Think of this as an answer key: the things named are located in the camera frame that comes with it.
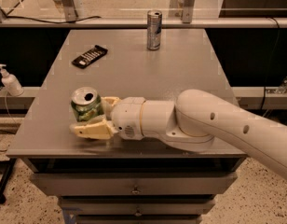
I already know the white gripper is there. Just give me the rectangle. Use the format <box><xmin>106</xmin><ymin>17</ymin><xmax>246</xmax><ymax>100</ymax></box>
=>
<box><xmin>69</xmin><ymin>96</ymin><xmax>145</xmax><ymax>140</ymax></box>

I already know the green soda can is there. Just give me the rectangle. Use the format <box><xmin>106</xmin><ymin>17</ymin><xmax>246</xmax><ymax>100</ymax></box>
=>
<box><xmin>71</xmin><ymin>87</ymin><xmax>103</xmax><ymax>122</ymax></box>

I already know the black stand on floor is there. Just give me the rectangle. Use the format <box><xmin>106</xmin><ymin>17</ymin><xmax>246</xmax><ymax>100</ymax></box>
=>
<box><xmin>0</xmin><ymin>159</ymin><xmax>16</xmax><ymax>204</ymax></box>

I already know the metal bracket on ledge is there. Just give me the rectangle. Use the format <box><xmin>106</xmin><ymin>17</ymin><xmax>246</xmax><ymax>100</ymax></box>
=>
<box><xmin>266</xmin><ymin>77</ymin><xmax>287</xmax><ymax>94</ymax></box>

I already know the middle grey drawer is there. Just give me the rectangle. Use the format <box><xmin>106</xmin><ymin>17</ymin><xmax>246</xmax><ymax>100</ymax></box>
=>
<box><xmin>59</xmin><ymin>196</ymin><xmax>215</xmax><ymax>216</ymax></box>

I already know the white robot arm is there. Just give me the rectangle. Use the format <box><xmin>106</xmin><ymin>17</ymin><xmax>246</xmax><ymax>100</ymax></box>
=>
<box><xmin>70</xmin><ymin>90</ymin><xmax>287</xmax><ymax>180</ymax></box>

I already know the grey drawer cabinet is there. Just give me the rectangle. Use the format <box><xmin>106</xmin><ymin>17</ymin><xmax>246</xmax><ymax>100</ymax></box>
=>
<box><xmin>7</xmin><ymin>29</ymin><xmax>245</xmax><ymax>224</ymax></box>

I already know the top grey drawer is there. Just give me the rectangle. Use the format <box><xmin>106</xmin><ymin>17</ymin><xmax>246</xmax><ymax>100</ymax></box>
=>
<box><xmin>31</xmin><ymin>172</ymin><xmax>237</xmax><ymax>196</ymax></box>

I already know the white pump sanitizer bottle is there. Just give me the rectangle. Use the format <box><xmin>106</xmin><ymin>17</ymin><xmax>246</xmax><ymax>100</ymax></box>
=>
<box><xmin>0</xmin><ymin>64</ymin><xmax>24</xmax><ymax>96</ymax></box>

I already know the grey drawer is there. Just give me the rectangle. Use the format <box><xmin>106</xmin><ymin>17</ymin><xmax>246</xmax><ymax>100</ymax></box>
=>
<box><xmin>31</xmin><ymin>172</ymin><xmax>237</xmax><ymax>196</ymax></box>
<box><xmin>59</xmin><ymin>196</ymin><xmax>215</xmax><ymax>216</ymax></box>

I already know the black snack bar packet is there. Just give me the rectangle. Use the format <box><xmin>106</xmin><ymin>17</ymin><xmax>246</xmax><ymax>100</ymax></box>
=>
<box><xmin>72</xmin><ymin>45</ymin><xmax>108</xmax><ymax>69</ymax></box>

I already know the silver redbull can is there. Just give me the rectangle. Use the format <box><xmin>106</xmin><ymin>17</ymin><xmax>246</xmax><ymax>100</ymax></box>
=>
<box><xmin>147</xmin><ymin>10</ymin><xmax>162</xmax><ymax>50</ymax></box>

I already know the black cable on ledge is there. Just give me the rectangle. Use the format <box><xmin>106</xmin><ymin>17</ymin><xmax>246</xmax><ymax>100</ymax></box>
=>
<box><xmin>5</xmin><ymin>14</ymin><xmax>103</xmax><ymax>24</ymax></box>

